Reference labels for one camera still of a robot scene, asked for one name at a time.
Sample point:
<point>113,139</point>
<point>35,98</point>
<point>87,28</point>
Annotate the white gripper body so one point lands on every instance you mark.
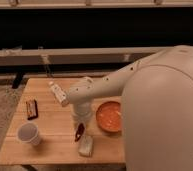
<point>82,113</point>

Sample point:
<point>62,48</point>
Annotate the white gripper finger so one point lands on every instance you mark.
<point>75,125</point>
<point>87,128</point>

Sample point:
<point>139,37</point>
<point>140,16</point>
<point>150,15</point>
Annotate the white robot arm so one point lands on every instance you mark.
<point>157,109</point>

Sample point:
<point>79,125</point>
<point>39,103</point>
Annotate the white sponge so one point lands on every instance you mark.
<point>86,146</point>

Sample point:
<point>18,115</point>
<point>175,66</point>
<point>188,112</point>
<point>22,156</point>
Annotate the orange bowl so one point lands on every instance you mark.
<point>108,116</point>

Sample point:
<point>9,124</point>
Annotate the wooden table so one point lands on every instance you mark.
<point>57,132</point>

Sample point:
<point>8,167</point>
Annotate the dark candy bar wrapper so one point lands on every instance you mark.
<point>32,109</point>

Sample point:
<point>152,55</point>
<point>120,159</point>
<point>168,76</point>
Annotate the white paper cup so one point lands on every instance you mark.
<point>29,133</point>

